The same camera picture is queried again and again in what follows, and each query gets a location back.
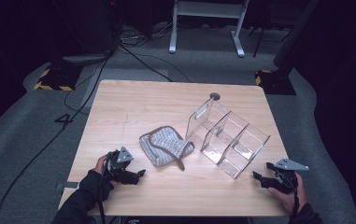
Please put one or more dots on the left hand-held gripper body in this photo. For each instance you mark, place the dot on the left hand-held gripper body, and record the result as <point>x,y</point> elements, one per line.
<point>118,165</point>

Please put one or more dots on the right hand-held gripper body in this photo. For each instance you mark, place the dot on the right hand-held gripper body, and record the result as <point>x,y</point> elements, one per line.
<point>286,179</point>

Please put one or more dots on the grey striped cloth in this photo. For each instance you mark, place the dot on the grey striped cloth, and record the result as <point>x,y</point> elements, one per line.
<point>166,147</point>

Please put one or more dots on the clear acrylic organizer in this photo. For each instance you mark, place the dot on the clear acrylic organizer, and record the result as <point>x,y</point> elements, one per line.
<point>225,140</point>

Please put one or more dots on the person's left hand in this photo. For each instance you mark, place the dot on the person's left hand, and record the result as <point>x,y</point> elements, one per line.
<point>100,165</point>

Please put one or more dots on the person's right hand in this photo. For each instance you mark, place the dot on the person's right hand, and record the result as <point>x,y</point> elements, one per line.
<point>287,200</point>

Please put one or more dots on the black yellow striped stand base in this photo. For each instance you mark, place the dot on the black yellow striped stand base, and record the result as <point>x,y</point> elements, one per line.
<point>275,82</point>
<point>57,77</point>

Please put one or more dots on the grey round stand base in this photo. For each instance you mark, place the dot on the grey round stand base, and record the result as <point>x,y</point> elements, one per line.
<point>85,59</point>

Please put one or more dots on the black tripod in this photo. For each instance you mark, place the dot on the black tripod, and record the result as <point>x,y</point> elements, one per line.
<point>259,40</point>

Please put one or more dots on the dark slanted pole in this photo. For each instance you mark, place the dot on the dark slanted pole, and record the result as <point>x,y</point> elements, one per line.
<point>294,34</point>

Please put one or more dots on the grey metal table bracket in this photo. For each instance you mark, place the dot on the grey metal table bracket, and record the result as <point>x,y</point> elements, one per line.
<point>68,185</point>

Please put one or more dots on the white desk frame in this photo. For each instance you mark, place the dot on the white desk frame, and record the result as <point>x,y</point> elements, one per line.
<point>208,9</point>

